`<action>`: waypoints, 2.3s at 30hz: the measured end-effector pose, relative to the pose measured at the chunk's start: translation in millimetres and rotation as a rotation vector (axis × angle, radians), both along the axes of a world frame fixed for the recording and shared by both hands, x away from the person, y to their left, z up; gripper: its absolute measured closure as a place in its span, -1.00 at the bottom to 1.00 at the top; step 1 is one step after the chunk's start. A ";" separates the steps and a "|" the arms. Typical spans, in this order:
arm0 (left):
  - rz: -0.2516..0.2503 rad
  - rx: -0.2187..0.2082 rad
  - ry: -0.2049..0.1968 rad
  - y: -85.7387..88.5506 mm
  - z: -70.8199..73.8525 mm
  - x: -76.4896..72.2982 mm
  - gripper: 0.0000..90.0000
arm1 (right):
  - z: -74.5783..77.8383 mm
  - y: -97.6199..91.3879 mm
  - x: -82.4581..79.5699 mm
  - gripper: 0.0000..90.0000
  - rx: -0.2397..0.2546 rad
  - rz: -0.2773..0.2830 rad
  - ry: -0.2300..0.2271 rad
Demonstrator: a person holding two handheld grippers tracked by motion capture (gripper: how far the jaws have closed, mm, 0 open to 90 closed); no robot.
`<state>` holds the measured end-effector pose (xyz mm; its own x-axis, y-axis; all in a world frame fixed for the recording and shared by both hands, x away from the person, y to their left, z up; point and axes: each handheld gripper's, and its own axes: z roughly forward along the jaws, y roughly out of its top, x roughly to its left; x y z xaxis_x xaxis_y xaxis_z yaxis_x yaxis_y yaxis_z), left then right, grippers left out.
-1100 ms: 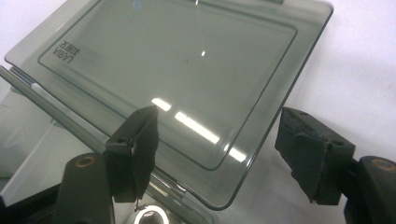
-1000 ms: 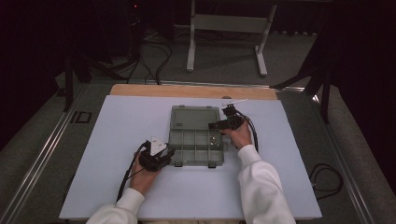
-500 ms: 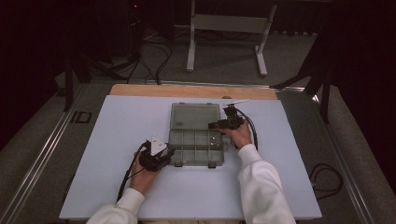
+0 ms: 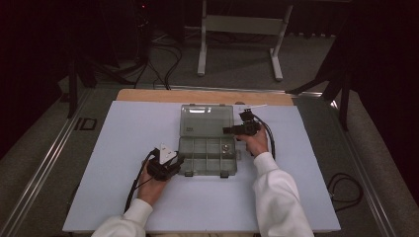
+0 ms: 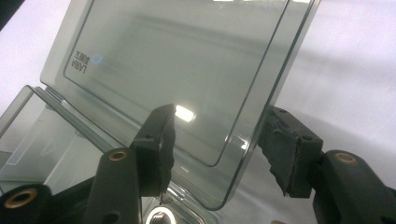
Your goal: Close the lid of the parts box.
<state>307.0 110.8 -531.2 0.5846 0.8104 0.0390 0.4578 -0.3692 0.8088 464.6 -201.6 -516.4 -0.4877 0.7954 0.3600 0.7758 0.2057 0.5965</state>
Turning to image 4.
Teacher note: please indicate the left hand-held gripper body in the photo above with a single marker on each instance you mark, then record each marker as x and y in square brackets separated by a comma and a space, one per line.
[159, 169]

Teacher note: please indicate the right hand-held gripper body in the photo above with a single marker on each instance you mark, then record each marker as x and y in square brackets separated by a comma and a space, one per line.
[250, 128]

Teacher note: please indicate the green clear compartment box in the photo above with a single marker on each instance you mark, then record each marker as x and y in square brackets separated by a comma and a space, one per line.
[204, 158]

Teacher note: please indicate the person's right hand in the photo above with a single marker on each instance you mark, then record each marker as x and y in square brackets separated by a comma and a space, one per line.
[257, 143]

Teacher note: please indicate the person's left hand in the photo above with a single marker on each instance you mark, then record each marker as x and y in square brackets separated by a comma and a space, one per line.
[150, 191]

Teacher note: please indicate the white table board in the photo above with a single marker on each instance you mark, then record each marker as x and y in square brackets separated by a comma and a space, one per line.
[131, 131]

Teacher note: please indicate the black tripod stand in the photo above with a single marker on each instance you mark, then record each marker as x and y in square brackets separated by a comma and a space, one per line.
[72, 92]
[344, 105]

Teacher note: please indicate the black rectangular floor bracket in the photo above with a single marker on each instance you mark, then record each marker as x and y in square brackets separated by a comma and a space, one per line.
[85, 124]

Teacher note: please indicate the white metal table frame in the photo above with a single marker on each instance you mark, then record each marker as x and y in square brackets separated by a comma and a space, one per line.
[243, 24]

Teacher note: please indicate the metal floor rail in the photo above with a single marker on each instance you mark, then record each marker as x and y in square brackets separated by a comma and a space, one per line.
[359, 171]
[42, 164]

